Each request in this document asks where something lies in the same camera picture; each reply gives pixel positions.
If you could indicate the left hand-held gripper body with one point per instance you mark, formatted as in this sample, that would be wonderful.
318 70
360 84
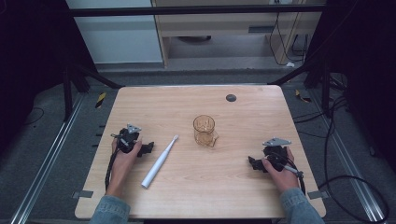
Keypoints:
129 138

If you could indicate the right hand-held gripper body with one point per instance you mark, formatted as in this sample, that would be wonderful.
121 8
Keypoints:
275 152

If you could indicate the white electric toothbrush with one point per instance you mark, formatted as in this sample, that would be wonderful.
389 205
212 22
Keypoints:
157 165

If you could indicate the clear amber glass cup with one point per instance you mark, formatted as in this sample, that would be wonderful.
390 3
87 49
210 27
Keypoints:
204 132

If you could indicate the person's right hand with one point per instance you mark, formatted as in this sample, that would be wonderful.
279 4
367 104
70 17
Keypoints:
285 180

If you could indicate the person's left hand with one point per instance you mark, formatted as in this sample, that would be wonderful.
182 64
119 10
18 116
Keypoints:
123 168

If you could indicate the yellow black striped tape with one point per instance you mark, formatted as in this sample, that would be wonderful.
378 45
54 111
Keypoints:
100 100
302 96

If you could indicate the grey tape strip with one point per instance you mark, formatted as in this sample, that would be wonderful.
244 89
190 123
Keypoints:
82 194
317 194

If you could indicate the grey round table grommet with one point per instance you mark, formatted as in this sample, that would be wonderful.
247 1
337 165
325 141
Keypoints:
231 98

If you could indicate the black metal stand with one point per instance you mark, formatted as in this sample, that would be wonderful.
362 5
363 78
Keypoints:
325 90
67 93

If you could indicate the white cabinet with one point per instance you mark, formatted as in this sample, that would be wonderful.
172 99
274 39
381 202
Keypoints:
118 40

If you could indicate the light wooden desk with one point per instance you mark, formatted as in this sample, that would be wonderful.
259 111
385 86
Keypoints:
218 26

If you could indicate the aluminium floor rail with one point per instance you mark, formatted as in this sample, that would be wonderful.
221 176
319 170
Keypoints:
46 161
351 168

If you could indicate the black horizontal frame bar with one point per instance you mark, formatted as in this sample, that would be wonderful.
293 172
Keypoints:
186 11

